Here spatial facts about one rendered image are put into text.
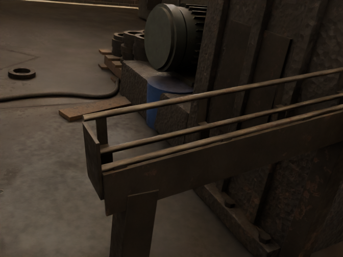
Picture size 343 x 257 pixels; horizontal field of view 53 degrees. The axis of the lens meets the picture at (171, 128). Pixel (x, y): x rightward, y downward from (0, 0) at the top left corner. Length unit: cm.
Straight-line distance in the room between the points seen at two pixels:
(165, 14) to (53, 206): 114
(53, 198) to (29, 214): 12
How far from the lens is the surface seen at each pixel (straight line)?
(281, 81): 81
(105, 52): 302
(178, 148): 60
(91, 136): 54
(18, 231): 134
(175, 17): 193
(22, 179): 158
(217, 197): 143
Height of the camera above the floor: 89
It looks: 25 degrees down
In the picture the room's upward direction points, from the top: 8 degrees clockwise
